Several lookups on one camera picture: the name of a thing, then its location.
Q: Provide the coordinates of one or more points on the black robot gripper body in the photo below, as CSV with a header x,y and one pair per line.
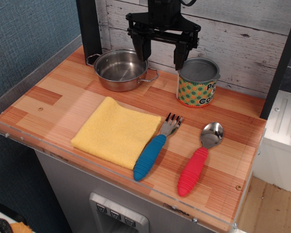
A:
x,y
164,19

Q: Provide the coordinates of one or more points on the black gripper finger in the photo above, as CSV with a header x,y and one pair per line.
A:
x,y
141,41
181,52

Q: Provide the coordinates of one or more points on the small stainless steel pot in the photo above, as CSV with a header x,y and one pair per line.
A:
x,y
120,70

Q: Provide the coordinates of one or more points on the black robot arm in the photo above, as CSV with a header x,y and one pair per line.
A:
x,y
163,22

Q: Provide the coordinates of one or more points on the yellow cloth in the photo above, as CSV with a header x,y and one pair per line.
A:
x,y
116,134

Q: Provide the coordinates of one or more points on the toy peas and carrots can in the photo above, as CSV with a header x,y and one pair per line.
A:
x,y
197,82

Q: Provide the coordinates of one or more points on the grey toy kitchen cabinet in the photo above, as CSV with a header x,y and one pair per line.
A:
x,y
72,187

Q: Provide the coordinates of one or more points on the clear acrylic table guard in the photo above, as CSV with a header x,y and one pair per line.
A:
x,y
47,116

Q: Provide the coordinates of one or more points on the silver dispenser button panel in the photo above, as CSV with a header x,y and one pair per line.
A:
x,y
112,217

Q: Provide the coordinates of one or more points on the black and orange object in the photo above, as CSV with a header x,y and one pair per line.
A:
x,y
12,222

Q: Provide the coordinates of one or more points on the black vertical post left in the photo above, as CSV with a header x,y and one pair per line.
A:
x,y
87,13

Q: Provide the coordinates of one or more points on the black vertical post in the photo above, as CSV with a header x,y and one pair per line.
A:
x,y
87,13
277,79

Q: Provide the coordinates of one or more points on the spoon with red handle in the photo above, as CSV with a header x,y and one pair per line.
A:
x,y
211,136

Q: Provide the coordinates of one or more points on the black vertical post right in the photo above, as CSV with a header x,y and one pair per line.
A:
x,y
277,79

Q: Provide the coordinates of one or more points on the fork with blue handle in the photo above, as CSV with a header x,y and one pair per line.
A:
x,y
150,153

